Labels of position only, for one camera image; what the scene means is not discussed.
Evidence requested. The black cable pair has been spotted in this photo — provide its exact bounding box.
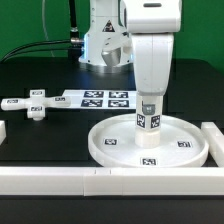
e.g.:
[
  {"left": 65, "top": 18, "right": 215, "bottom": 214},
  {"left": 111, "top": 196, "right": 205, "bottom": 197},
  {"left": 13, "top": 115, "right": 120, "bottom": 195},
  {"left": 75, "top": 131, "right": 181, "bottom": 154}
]
[{"left": 0, "top": 39, "right": 84, "bottom": 64}]

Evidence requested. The thin white cable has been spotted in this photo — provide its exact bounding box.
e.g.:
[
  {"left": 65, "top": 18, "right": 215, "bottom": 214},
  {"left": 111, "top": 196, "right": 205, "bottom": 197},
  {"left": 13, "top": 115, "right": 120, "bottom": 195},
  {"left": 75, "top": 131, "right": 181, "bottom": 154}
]
[{"left": 41, "top": 0, "right": 56, "bottom": 58}]

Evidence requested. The white fence bar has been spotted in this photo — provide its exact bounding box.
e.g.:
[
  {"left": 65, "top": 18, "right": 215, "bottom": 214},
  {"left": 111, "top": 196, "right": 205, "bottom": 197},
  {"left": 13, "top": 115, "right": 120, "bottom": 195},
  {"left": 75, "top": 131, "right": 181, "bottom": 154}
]
[
  {"left": 201, "top": 122, "right": 224, "bottom": 168},
  {"left": 0, "top": 121, "right": 6, "bottom": 145},
  {"left": 0, "top": 167, "right": 224, "bottom": 196}
]

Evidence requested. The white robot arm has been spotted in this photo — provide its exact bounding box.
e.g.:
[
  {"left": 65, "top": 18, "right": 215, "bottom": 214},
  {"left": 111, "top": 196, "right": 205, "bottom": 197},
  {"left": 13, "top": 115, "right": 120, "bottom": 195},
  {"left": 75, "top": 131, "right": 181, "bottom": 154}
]
[{"left": 80, "top": 0, "right": 182, "bottom": 116}]

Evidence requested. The white cross-shaped table base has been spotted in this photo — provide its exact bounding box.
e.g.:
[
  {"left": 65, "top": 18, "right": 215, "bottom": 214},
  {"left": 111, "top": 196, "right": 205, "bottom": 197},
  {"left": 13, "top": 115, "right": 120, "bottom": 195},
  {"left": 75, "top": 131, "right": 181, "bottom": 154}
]
[{"left": 1, "top": 89, "right": 71, "bottom": 121}]

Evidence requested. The white marker plate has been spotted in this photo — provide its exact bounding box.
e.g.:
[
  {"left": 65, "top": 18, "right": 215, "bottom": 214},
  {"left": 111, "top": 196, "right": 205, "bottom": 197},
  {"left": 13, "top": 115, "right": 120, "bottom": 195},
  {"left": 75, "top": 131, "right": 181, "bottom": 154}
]
[{"left": 63, "top": 90, "right": 136, "bottom": 110}]

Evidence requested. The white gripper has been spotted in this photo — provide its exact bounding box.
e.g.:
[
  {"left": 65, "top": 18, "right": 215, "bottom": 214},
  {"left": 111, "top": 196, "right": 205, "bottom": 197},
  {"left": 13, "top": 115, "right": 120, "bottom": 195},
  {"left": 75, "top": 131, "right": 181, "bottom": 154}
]
[{"left": 131, "top": 33, "right": 174, "bottom": 115}]

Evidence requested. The white round table top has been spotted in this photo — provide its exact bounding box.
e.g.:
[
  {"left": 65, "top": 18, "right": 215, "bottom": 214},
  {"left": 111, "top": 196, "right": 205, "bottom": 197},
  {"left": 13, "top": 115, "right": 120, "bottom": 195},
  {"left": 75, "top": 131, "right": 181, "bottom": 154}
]
[{"left": 88, "top": 114, "right": 209, "bottom": 168}]

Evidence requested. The white right fence bar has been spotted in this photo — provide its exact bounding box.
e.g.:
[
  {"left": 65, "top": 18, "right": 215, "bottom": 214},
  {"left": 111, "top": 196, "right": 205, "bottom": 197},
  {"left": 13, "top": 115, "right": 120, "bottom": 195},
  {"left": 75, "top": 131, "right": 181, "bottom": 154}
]
[{"left": 201, "top": 122, "right": 224, "bottom": 168}]

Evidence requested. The white front fence bar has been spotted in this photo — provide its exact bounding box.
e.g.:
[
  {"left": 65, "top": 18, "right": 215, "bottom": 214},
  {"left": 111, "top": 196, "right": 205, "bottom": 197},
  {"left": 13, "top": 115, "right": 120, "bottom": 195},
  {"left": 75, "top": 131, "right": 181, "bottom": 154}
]
[{"left": 0, "top": 167, "right": 224, "bottom": 196}]

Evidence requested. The black upright cable connector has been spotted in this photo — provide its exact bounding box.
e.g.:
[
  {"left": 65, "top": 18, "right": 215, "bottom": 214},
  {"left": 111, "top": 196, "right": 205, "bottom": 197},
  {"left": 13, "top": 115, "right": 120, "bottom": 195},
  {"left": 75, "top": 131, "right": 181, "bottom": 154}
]
[{"left": 68, "top": 0, "right": 80, "bottom": 60}]

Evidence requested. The white left fence bar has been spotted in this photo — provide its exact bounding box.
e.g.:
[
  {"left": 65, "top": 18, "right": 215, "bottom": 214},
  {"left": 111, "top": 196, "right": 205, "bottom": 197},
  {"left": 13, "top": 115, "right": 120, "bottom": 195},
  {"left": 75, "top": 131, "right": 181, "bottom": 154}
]
[{"left": 0, "top": 121, "right": 6, "bottom": 145}]

